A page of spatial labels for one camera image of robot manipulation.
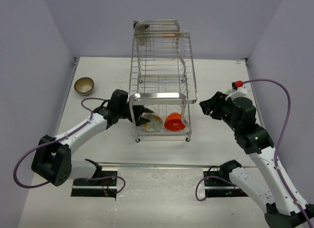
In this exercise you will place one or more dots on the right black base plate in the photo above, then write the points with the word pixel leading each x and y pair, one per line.
pixel 215 188

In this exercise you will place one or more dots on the steel wire dish rack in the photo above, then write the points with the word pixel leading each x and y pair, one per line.
pixel 162 75

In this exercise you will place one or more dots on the brown ribbed bowl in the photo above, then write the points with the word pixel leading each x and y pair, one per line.
pixel 84 86

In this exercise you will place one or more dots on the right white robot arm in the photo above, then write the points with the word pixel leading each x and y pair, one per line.
pixel 281 203

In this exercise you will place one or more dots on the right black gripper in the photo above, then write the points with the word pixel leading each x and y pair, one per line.
pixel 214 104

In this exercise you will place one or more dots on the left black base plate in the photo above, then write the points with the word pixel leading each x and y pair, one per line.
pixel 96 189

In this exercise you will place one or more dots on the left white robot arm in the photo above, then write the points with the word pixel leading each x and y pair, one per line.
pixel 53 157

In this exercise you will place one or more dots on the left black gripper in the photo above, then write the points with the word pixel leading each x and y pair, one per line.
pixel 140 109

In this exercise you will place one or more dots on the aluminium table rail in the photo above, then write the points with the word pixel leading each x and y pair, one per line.
pixel 115 166

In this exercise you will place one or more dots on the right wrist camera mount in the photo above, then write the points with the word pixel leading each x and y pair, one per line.
pixel 239 90

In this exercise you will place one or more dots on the white bowl orange star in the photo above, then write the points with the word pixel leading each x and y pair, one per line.
pixel 154 124

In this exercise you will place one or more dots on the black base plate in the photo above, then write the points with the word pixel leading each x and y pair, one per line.
pixel 215 188
pixel 96 189

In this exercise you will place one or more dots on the steel cutlery holder cup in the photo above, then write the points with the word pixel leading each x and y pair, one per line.
pixel 139 31

